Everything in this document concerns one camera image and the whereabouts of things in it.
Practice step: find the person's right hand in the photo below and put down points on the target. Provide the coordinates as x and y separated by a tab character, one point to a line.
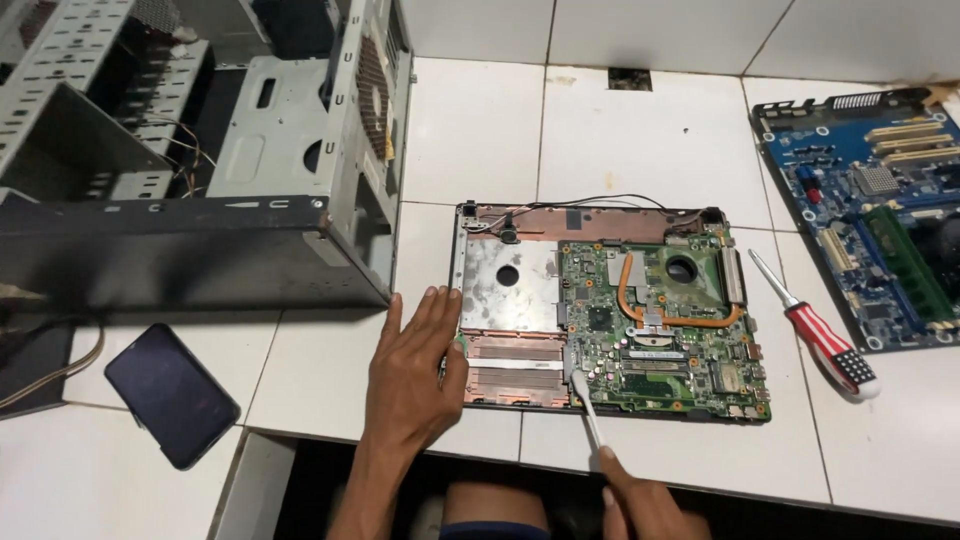
645	514

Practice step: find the person's left hand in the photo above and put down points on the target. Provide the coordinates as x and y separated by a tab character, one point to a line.
409	382

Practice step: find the white toothbrush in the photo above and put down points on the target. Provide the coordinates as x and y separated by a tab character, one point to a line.
587	409

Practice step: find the black laptop base chassis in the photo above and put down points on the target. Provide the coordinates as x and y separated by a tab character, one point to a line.
510	285

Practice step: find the person's leg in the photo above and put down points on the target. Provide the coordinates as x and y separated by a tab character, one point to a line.
495	502

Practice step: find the person's blue shorts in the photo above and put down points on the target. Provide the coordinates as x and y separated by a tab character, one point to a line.
495	532

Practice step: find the green laptop motherboard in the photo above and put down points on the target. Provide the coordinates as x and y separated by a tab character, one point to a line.
675	360

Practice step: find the copper heat pipe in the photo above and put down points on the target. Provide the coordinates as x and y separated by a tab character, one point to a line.
628	296

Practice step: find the black smartphone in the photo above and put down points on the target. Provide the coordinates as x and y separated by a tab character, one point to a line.
171	394

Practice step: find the red striped screwdriver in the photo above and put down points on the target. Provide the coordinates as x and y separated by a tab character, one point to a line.
825	341

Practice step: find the grey desktop computer case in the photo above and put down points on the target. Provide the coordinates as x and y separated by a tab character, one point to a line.
187	247

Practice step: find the green memory module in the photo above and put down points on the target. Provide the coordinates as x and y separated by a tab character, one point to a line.
907	266

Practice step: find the flat black board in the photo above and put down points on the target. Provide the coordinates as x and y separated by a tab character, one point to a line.
30	360

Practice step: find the blue desktop motherboard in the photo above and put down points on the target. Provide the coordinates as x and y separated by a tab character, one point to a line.
832	161

